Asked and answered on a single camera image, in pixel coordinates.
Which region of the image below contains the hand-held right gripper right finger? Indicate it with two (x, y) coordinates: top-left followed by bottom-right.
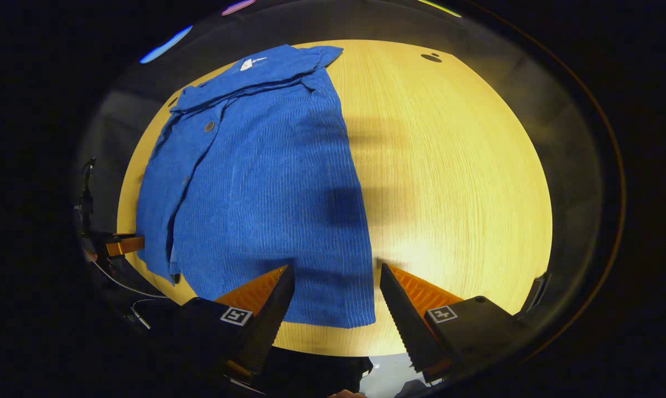
(380, 263), (532, 385)

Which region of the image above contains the person's dark clothing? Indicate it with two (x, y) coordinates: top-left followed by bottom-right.
(266, 347), (373, 396)

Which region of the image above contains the black backdrop cloth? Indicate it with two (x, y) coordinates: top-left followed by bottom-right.
(76, 0), (607, 310)

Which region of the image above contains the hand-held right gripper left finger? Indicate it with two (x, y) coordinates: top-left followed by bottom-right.
(172, 264), (296, 387)

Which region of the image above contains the thin gripper cable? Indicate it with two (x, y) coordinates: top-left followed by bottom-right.
(91, 260), (170, 300)

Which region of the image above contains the blue button-up shirt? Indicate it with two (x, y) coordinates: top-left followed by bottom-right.
(135, 44), (376, 329)

